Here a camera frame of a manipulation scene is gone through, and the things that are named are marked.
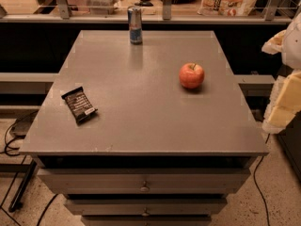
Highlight printed snack bag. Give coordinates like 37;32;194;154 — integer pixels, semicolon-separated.
197;0;264;17

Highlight round metal top drawer knob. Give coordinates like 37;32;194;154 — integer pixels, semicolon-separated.
140;182;150;193

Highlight grey metal railing shelf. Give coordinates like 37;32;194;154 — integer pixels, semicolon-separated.
0;0;301;24

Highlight grey drawer cabinet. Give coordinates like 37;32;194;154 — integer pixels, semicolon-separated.
21;31;267;226

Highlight black cable right floor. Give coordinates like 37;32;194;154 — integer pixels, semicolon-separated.
252;133;272;226

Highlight round metal drawer knob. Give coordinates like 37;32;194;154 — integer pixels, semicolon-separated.
140;182;150;193
141;208;150;217

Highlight red apple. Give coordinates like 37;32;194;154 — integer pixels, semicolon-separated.
179;63;205;89

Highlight grey power box on floor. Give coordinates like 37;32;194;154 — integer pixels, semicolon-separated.
9;111;37;137

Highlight dark chocolate rxbar wrapper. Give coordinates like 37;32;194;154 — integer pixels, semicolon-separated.
61;87;97;123

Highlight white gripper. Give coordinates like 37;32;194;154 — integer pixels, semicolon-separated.
261;13;301;134

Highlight blue silver energy drink can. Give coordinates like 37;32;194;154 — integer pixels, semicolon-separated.
127;6;143;44

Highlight black cables left floor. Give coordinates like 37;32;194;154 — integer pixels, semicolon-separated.
0;110;60;226

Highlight black metal stand leg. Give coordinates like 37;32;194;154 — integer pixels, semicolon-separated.
8;160;37;213

